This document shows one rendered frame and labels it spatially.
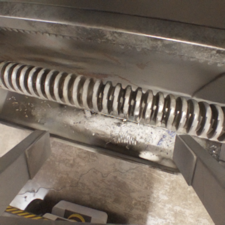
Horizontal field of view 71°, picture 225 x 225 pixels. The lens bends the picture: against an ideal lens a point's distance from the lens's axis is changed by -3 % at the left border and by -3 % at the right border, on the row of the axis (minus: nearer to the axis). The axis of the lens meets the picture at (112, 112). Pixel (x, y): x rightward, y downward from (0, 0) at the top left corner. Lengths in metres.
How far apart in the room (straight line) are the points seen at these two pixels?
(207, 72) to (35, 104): 0.52
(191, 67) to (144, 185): 0.77
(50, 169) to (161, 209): 0.64
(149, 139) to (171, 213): 0.57
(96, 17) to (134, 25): 0.04
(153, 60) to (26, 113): 0.48
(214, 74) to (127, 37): 0.15
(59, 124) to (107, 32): 0.42
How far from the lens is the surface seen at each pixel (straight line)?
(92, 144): 0.52
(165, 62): 0.25
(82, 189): 0.99
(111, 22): 0.18
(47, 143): 0.17
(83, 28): 0.19
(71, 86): 0.20
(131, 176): 0.93
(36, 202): 1.00
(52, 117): 0.57
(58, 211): 0.93
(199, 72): 0.27
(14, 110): 0.66
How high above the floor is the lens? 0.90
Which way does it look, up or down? 79 degrees down
